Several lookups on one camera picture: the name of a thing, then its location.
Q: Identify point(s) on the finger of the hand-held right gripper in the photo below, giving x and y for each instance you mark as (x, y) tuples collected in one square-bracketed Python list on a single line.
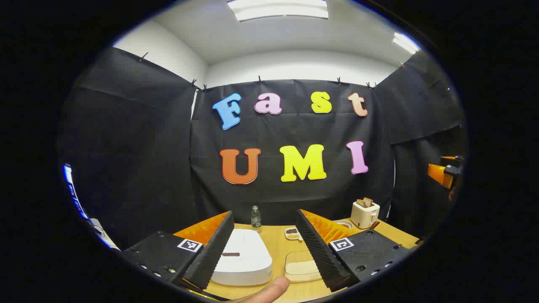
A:
[(438, 173)]

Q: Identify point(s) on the bright wall screen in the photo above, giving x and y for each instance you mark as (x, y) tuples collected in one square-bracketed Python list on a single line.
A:
[(72, 189)]

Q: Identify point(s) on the white rice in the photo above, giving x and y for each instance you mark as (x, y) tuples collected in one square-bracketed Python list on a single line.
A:
[(300, 266)]

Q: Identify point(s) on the white rice cooker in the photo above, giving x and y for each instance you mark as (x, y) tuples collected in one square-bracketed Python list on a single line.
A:
[(248, 263)]

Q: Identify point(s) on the clear plastic water bottle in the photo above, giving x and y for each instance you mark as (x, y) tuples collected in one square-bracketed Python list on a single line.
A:
[(256, 219)]

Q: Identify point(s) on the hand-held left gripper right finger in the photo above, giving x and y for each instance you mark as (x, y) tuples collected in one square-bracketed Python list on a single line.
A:
[(316, 248)]

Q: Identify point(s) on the clear plastic rice container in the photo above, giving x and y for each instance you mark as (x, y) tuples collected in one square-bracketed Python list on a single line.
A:
[(290, 273)]

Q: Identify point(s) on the toast bread slices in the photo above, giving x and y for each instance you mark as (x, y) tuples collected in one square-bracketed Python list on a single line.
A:
[(365, 202)]

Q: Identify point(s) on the black backdrop cloth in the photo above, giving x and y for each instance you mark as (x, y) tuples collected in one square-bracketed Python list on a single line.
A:
[(139, 160)]

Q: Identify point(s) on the white toaster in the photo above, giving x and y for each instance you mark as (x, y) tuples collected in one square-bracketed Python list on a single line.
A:
[(364, 215)]

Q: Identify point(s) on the white round plate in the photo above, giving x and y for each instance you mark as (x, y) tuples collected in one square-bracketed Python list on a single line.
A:
[(344, 223)]

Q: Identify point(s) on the white divided grain dish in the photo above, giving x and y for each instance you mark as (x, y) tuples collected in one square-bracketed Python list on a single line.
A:
[(291, 233)]

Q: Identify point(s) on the large ceiling light panel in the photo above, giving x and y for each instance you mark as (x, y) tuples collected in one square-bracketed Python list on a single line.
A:
[(278, 9)]

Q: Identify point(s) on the white side table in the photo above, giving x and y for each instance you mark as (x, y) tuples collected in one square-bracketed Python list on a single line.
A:
[(103, 235)]

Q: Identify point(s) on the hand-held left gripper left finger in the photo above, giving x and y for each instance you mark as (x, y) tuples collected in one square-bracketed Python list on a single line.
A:
[(214, 248)]

